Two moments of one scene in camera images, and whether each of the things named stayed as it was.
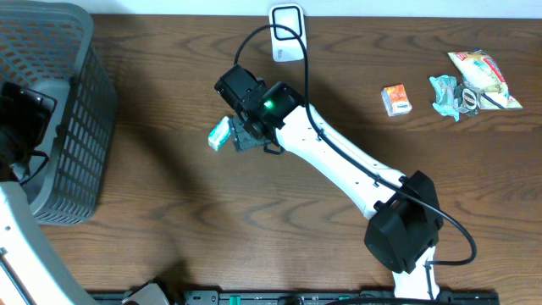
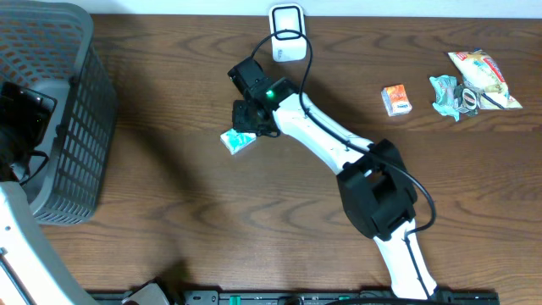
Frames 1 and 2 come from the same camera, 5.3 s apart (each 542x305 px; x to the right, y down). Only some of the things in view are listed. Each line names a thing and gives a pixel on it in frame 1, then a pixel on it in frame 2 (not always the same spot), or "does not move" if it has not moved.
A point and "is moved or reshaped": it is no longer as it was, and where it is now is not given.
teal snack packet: [445, 101] does not move
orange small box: [395, 100] does not move
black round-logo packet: [466, 100] does not move
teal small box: [219, 133] is moved or reshaped
